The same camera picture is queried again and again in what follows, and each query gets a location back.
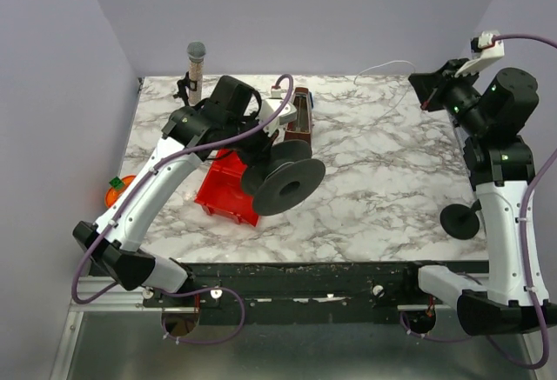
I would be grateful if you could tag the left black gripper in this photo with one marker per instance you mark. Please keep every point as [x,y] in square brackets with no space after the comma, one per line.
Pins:
[265,146]

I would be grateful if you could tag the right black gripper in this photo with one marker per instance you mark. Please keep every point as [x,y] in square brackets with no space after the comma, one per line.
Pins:
[426,89]

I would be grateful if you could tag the black perforated cable spool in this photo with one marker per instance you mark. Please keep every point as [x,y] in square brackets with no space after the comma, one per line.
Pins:
[283,180]

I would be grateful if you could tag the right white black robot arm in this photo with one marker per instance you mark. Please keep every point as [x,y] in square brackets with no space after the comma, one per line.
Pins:
[501,169]

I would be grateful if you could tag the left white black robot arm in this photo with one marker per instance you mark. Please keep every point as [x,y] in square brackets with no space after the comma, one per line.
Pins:
[234,117]

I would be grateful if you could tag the brown wooden metronome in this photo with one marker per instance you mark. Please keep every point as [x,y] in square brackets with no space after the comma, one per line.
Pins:
[301,127]

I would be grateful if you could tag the red plastic bin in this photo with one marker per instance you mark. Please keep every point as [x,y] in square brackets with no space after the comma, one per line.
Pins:
[220,194]

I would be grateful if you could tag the glitter grey-head microphone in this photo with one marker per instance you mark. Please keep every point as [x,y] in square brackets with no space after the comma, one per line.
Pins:
[196,52]

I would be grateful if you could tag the orange toy with green top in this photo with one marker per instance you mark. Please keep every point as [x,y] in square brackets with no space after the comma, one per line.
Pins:
[118,186]

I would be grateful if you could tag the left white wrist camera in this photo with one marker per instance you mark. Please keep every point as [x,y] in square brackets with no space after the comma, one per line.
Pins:
[271,112]

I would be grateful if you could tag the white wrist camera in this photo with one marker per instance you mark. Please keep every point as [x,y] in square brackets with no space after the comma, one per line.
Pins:
[271,112]
[486,50]

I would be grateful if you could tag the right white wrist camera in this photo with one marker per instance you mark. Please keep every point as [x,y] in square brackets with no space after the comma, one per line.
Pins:
[486,50]

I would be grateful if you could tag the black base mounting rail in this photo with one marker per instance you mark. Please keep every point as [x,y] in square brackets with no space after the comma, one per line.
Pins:
[303,293]

